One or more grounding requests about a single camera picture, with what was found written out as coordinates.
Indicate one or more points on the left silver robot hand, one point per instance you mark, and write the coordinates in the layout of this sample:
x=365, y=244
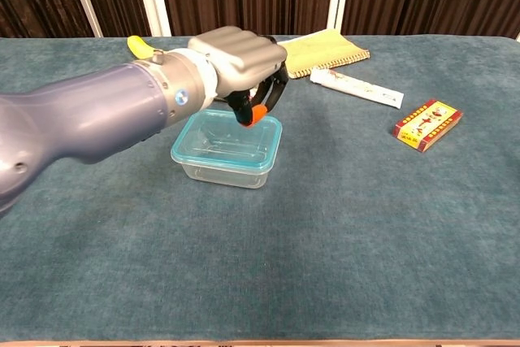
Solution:
x=243, y=58

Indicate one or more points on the teal plastic lid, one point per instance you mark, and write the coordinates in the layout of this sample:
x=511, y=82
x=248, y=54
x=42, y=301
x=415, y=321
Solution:
x=211, y=148

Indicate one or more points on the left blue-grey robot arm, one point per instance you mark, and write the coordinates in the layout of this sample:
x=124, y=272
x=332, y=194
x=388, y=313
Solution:
x=81, y=111

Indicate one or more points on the clear plastic container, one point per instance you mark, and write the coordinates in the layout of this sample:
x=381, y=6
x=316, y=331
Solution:
x=227, y=176

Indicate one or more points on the tan spiral notebook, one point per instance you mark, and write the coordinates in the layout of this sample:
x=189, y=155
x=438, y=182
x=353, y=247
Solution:
x=325, y=52

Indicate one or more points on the yellow banana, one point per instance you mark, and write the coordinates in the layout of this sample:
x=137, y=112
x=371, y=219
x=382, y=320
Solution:
x=138, y=48

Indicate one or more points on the white squeeze tube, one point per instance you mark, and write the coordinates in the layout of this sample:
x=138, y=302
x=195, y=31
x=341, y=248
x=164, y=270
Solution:
x=357, y=88

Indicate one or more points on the red and yellow small box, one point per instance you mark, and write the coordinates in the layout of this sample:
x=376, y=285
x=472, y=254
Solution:
x=426, y=124

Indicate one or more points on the teal table cloth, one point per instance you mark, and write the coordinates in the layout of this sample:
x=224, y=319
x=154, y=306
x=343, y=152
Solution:
x=284, y=249

